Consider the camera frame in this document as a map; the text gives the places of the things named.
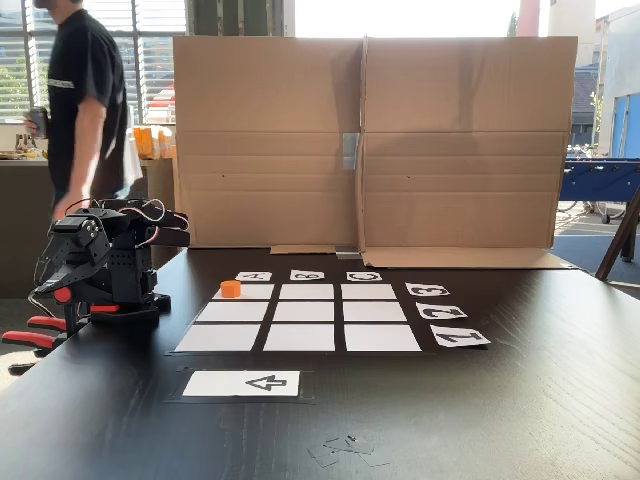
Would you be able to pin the round orange token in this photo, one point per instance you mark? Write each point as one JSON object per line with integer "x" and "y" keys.
{"x": 230, "y": 288}

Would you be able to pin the white nine-square grid sheet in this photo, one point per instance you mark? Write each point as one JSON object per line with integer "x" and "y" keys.
{"x": 300, "y": 312}

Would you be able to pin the person's left hand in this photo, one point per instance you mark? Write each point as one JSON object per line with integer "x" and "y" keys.
{"x": 67, "y": 206}

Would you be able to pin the person's right hand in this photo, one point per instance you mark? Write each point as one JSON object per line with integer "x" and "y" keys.
{"x": 30, "y": 127}

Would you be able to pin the black red clamp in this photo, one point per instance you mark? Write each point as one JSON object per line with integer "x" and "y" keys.
{"x": 30, "y": 340}
{"x": 62, "y": 295}

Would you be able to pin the small dark bottle set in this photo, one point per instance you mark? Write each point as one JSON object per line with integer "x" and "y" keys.
{"x": 22, "y": 142}

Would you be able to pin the dark drink can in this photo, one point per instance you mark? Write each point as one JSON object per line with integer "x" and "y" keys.
{"x": 41, "y": 120}

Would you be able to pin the orange juice carton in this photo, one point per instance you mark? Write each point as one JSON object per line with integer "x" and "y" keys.
{"x": 167, "y": 145}
{"x": 144, "y": 142}

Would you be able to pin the person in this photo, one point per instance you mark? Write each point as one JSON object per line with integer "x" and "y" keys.
{"x": 85, "y": 75}

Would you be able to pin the letter A paper sheet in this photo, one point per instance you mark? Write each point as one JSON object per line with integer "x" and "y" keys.
{"x": 254, "y": 276}

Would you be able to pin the brown cardboard panel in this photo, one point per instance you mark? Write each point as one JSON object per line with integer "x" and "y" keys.
{"x": 265, "y": 150}
{"x": 465, "y": 150}

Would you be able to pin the white arrow paper sheet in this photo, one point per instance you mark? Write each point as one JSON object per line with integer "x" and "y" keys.
{"x": 240, "y": 384}

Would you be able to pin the letter B paper sheet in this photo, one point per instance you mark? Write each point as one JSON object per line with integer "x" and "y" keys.
{"x": 306, "y": 275}

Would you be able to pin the letter C paper sheet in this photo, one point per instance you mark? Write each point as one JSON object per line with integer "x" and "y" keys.
{"x": 364, "y": 276}

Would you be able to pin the tape scraps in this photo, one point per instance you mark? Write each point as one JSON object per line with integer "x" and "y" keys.
{"x": 345, "y": 450}

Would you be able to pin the number 3 paper sheet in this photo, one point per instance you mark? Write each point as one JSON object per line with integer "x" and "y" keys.
{"x": 427, "y": 289}

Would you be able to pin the number 2 paper sheet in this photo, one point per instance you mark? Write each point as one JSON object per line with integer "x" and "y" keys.
{"x": 441, "y": 312}

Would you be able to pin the number 1 paper sheet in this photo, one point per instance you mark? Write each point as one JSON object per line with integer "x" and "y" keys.
{"x": 460, "y": 337}

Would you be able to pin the blue foosball table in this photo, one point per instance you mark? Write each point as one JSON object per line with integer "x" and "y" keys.
{"x": 600, "y": 180}

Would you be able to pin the wooden easel leg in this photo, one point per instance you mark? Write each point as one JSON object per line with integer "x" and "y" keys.
{"x": 620, "y": 235}

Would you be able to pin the grey duct tape strip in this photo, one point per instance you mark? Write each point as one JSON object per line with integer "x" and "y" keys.
{"x": 347, "y": 252}
{"x": 351, "y": 150}

